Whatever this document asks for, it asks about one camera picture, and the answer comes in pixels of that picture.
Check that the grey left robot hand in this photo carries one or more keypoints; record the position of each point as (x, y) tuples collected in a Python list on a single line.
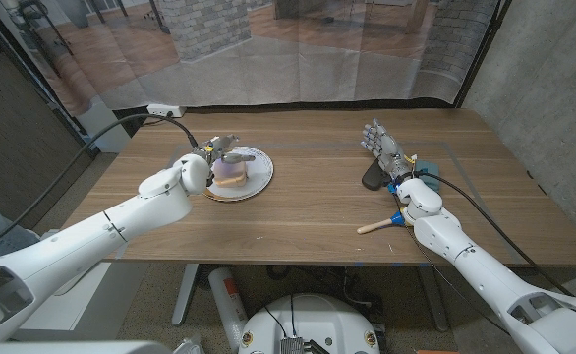
[(219, 145)]

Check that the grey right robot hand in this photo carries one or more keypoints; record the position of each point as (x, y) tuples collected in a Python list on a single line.
[(386, 147)]

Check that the beige square jewelry box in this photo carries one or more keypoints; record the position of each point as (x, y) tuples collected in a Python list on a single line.
[(230, 176)]

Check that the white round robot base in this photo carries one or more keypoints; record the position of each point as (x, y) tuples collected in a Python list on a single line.
[(312, 322)]

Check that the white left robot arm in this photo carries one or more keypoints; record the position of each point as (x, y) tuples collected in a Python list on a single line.
[(86, 246)]

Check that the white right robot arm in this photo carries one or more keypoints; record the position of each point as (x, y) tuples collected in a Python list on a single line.
[(479, 270)]

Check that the dark grey glasses case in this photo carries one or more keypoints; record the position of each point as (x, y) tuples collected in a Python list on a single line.
[(370, 178)]

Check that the white paper plate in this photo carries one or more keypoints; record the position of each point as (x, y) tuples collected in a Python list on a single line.
[(261, 172)]

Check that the teal rectangular case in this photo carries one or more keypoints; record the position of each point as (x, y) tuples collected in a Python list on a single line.
[(430, 179)]

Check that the white power strip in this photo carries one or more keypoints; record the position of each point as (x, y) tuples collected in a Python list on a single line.
[(162, 110)]

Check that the blue yellow wooden maraca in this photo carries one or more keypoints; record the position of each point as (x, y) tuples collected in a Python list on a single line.
[(395, 219)]

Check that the printed room backdrop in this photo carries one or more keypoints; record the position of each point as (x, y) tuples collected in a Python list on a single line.
[(293, 54)]

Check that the black backdrop stand pole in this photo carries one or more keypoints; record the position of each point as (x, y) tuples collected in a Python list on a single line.
[(482, 54)]

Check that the grey table leg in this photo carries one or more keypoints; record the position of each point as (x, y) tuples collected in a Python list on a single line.
[(185, 295), (434, 300)]

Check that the white cylinder with orange label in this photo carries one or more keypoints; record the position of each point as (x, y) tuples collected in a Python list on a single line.
[(228, 305)]

